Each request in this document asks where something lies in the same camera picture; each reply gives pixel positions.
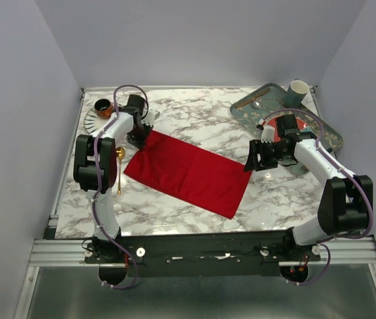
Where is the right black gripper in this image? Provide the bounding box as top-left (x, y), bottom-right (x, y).
top-left (243, 139), bottom-right (290, 171)

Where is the red cloth napkin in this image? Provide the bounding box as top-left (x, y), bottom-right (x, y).
top-left (124, 131), bottom-right (251, 219)

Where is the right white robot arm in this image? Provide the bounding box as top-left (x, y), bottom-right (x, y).
top-left (244, 113), bottom-right (373, 261)

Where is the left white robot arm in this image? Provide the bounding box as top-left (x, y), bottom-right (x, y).
top-left (73, 94), bottom-right (152, 263)

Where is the gold spoon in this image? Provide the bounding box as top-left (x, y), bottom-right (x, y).
top-left (116, 146), bottom-right (126, 195)

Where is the red blue patterned plate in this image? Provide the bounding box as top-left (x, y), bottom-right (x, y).
top-left (266, 116), bottom-right (309, 142)

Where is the brown black teacup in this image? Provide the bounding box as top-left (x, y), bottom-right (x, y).
top-left (94, 98), bottom-right (114, 120)

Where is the striped white saucer plate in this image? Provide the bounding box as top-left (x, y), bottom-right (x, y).
top-left (83, 107), bottom-right (108, 134)

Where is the green floral tray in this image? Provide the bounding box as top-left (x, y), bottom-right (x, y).
top-left (230, 83), bottom-right (343, 175)

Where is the silver spoon on tray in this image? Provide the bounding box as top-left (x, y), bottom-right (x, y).
top-left (248, 100), bottom-right (261, 110)

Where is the dark green white cup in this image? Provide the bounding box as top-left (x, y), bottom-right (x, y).
top-left (284, 79), bottom-right (310, 108)

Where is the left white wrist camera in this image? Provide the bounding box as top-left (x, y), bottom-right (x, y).
top-left (141, 110), bottom-right (160, 127)

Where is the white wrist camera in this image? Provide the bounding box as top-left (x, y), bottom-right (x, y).
top-left (257, 119), bottom-right (275, 143)
top-left (141, 110), bottom-right (160, 127)

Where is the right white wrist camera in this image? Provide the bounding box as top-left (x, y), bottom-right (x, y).
top-left (257, 119), bottom-right (275, 143)

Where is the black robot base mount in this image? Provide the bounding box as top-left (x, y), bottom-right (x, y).
top-left (84, 231), bottom-right (320, 286)

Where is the aluminium rail frame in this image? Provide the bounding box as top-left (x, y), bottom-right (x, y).
top-left (12, 212), bottom-right (376, 319)

